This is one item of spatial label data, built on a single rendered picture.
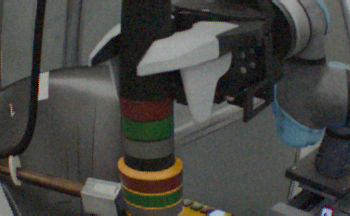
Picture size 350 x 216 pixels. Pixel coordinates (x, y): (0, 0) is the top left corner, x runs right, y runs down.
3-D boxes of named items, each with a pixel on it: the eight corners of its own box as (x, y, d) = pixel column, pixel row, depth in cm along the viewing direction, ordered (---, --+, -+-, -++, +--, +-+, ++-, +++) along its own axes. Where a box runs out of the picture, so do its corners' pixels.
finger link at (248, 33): (240, 62, 42) (274, 36, 49) (238, 40, 41) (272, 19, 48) (171, 51, 44) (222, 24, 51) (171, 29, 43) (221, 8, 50)
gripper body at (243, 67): (245, 127, 48) (300, 82, 57) (241, 14, 44) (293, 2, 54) (155, 104, 52) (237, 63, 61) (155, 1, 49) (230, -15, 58)
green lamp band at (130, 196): (116, 203, 45) (114, 190, 44) (128, 178, 49) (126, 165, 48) (176, 210, 44) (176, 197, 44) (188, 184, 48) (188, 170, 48)
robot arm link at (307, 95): (342, 151, 65) (348, 67, 61) (269, 152, 67) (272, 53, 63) (340, 126, 72) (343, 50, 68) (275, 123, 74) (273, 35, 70)
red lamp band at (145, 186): (114, 189, 44) (111, 175, 44) (126, 164, 48) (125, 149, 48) (176, 196, 44) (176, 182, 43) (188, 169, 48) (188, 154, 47)
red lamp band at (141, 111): (114, 118, 43) (113, 100, 42) (126, 98, 46) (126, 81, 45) (168, 122, 42) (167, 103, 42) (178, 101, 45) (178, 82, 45)
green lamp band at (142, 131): (115, 138, 43) (114, 120, 43) (127, 117, 46) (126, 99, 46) (168, 142, 43) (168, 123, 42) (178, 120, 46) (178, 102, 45)
